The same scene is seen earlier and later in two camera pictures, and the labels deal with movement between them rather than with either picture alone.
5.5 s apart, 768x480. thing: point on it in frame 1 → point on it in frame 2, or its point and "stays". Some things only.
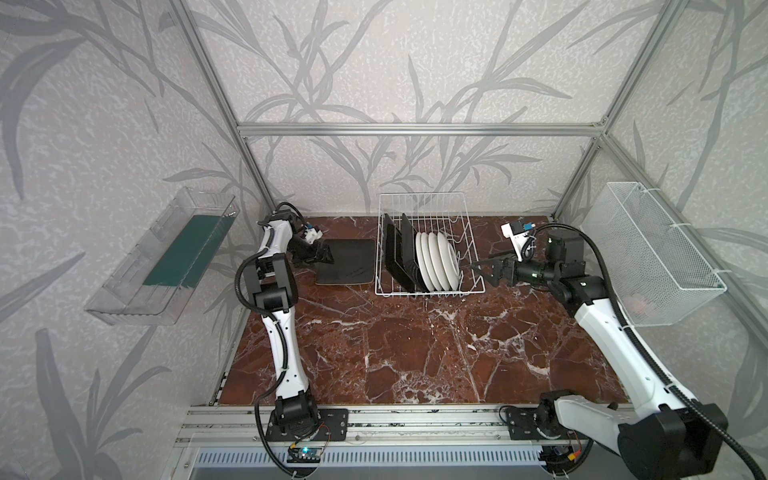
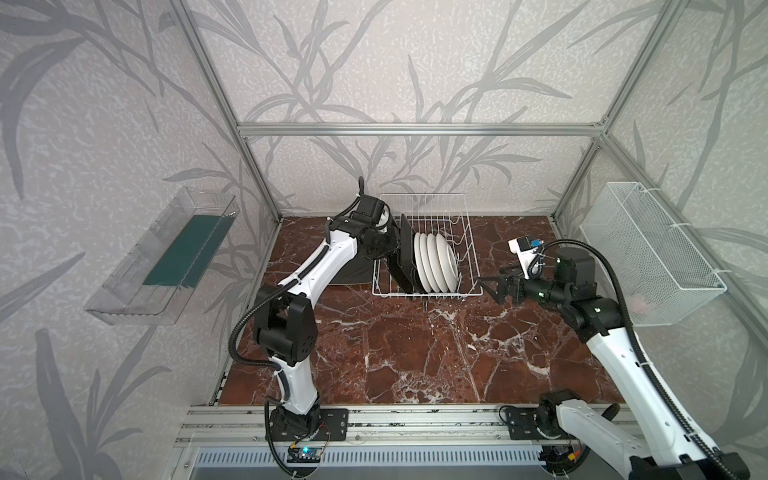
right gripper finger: [491, 275] → [491, 292]
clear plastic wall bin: [152, 282] stays
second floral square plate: [409, 267] stays
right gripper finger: [491, 267] → [485, 282]
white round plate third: [436, 261] stays
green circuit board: [306, 455] stays
